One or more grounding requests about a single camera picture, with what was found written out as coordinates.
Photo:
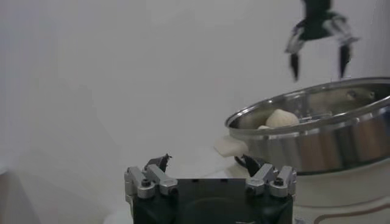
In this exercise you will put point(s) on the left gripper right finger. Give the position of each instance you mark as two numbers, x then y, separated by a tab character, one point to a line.
280	184

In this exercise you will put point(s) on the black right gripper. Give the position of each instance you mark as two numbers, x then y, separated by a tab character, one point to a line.
317	21

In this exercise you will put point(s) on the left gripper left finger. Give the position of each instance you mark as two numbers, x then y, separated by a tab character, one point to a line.
143	185

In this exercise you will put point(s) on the white steamed baozi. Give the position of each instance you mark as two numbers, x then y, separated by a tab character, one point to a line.
263	127
281	118

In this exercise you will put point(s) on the perforated stainless steamer basket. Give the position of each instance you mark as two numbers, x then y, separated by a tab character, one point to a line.
320	146

